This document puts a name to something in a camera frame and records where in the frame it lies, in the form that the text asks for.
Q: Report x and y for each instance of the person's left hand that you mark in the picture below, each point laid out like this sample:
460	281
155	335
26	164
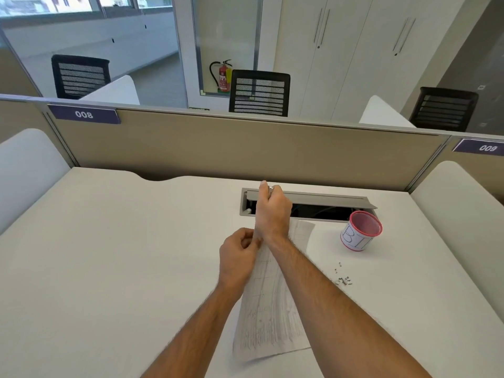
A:
234	263

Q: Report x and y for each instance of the person's right forearm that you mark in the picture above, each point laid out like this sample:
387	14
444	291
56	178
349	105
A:
323	307

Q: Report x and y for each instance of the white tall cabinet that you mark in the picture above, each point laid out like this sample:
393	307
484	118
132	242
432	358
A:
362	62

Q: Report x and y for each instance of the person's left thumb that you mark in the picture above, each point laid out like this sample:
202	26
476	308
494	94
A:
254	243

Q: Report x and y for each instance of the red fire extinguisher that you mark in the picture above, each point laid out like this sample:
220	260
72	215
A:
223	78

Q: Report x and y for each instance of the pile of loose staples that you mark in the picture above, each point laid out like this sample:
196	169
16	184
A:
344	280

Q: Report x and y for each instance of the printed white paper sheet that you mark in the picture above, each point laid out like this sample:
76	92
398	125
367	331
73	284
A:
267	310

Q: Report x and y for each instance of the white framed glass door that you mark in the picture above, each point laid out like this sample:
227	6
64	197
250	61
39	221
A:
226	39

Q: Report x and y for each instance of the black mesh office chair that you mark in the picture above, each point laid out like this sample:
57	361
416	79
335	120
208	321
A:
260	92
80	76
445	108

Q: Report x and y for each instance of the window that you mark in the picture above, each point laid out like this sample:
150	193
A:
78	3

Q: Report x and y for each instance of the white desk side divider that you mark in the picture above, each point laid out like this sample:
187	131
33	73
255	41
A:
468	224
384	113
114	91
27	173

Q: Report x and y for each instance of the person's right hand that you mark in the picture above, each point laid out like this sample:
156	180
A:
273	216

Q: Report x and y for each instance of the person's right thumb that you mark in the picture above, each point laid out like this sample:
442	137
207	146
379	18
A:
263	189

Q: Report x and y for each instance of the person's left forearm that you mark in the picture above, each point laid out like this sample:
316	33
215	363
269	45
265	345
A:
200	330

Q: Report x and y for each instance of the purple number plate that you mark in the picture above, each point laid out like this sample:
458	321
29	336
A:
84	114
482	147

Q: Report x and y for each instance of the red cup with white label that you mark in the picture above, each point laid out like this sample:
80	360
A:
360	234

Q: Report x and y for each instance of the beige desk partition panel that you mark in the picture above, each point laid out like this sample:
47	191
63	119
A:
236	149

